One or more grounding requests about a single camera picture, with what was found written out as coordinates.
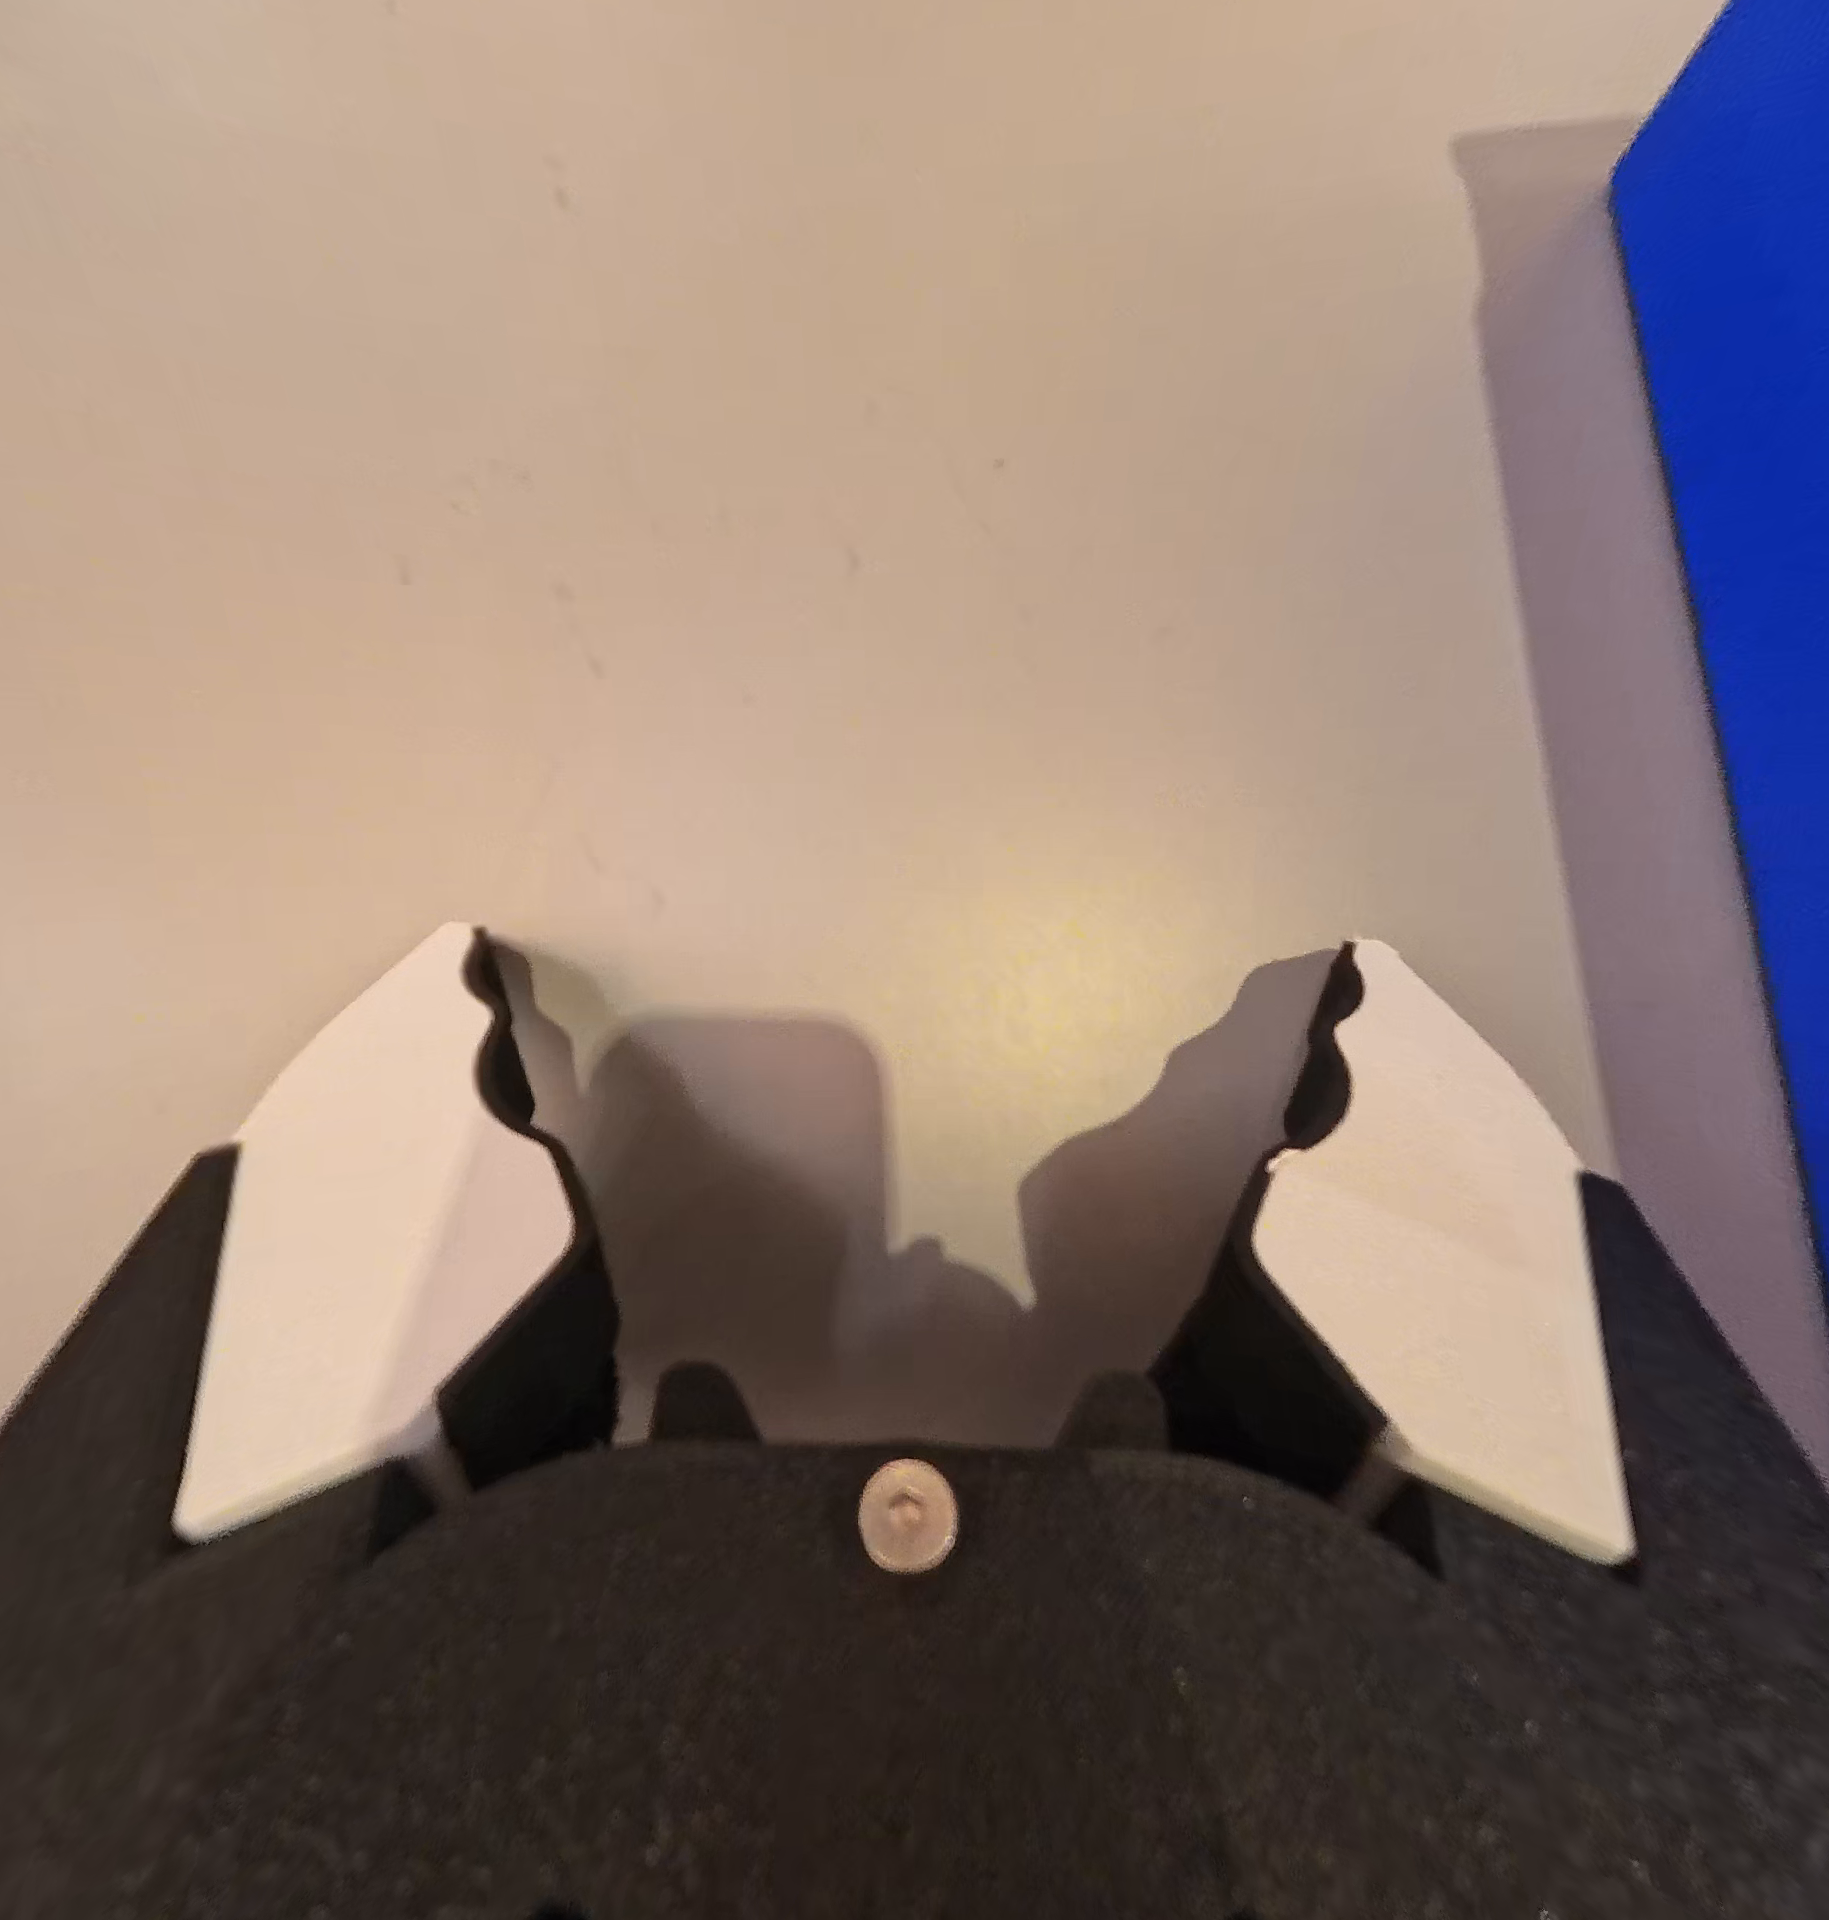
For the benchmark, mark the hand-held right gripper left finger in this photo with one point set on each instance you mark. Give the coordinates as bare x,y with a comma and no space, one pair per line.
328,1246

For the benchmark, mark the blue plastic bin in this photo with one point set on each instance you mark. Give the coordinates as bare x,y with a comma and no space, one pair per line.
1766,450

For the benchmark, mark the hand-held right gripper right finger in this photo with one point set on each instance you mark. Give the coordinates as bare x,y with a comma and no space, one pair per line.
1452,1290

